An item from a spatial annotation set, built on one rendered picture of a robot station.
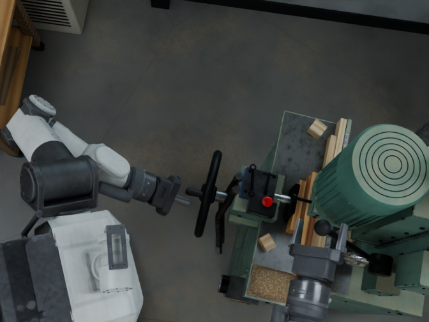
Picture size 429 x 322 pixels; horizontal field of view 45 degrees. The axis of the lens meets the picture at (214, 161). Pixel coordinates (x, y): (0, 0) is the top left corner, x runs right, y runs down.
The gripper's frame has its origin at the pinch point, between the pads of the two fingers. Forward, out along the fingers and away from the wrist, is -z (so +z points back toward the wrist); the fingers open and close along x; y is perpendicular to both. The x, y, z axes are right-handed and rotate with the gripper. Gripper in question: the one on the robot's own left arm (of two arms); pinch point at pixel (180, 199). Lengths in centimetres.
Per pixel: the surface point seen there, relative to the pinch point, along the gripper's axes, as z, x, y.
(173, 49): -22, -58, -118
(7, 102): 42, -1, -116
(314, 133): -30.3, -35.1, 8.0
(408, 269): -35, -9, 56
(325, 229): -2, -12, 60
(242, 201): -13.6, -7.0, 10.9
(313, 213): -25.2, -12.4, 28.4
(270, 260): -27.6, 6.1, 16.6
